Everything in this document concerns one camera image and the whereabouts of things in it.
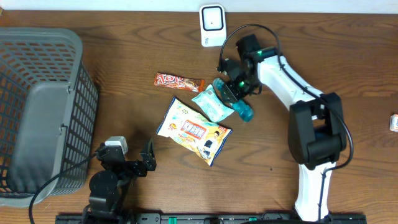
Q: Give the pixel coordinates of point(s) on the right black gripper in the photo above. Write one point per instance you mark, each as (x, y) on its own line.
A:
(234, 93)

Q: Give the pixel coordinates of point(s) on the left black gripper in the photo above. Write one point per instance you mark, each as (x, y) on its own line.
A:
(150, 161)

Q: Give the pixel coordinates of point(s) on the teal mouthwash bottle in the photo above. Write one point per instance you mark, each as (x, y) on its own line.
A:
(244, 111)

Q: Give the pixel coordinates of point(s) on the light teal wipes pack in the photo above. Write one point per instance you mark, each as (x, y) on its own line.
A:
(211, 105)

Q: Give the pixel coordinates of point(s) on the red Top chocolate bar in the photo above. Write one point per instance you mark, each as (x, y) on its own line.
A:
(180, 83)

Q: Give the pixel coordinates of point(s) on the yellow chips bag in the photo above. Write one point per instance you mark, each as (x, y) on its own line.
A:
(193, 131)

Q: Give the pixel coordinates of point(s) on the small orange snack box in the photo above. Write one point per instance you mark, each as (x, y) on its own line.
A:
(393, 125)

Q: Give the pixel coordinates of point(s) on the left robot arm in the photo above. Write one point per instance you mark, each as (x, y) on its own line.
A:
(109, 187)

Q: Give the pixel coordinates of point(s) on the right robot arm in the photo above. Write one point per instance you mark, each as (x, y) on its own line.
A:
(316, 133)

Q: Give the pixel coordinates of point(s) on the white barcode scanner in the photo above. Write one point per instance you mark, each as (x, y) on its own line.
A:
(212, 25)

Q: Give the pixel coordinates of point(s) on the grey plastic basket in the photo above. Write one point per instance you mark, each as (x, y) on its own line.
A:
(48, 110)

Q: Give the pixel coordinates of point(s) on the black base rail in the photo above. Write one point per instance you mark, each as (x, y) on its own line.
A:
(156, 218)

